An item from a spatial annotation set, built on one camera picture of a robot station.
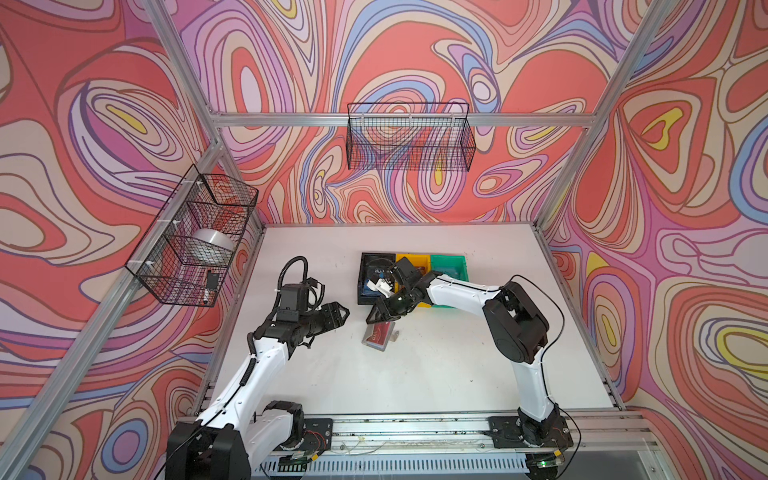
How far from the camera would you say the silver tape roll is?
703 millimetres

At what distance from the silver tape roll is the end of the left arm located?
0.74 ft

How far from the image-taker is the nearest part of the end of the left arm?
1.92 feet
